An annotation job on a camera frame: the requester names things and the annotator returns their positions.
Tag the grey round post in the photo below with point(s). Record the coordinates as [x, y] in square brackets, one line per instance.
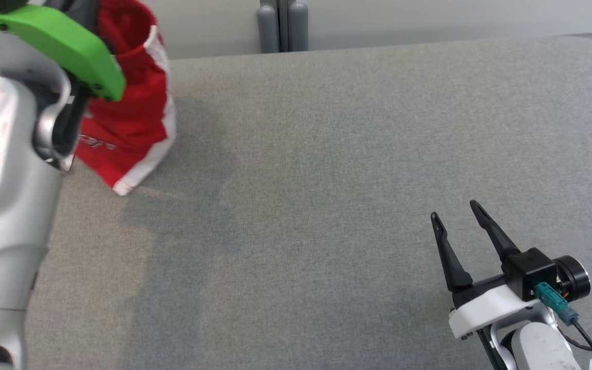
[299, 28]
[267, 31]

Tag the grey fabric sofa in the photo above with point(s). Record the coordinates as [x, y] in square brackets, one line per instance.
[301, 205]

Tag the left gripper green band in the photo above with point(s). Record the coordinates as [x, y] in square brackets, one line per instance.
[70, 46]

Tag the grey vertical frame bar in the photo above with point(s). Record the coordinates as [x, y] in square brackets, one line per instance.
[283, 23]

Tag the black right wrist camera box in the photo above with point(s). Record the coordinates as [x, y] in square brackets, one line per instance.
[530, 270]

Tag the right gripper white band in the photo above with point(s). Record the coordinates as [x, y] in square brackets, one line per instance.
[491, 308]

